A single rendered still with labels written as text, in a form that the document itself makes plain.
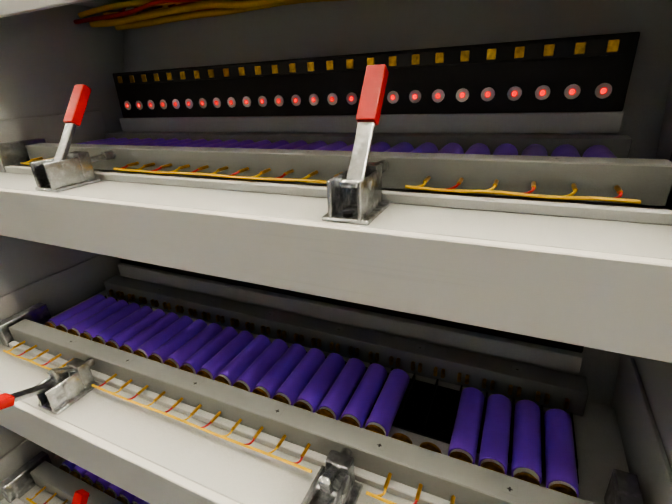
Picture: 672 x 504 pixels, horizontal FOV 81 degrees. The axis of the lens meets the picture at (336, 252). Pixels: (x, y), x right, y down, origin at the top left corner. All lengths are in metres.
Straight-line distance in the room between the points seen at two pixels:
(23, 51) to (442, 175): 0.48
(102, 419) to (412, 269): 0.30
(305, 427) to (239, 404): 0.06
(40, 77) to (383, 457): 0.53
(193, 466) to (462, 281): 0.24
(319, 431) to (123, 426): 0.17
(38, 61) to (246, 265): 0.41
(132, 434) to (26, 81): 0.40
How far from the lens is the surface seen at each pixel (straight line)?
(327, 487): 0.28
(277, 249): 0.24
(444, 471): 0.29
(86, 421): 0.42
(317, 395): 0.35
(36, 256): 0.59
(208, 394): 0.36
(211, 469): 0.34
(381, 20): 0.46
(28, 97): 0.59
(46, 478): 0.63
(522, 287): 0.20
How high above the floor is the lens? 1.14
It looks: 7 degrees down
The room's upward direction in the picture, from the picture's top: 5 degrees clockwise
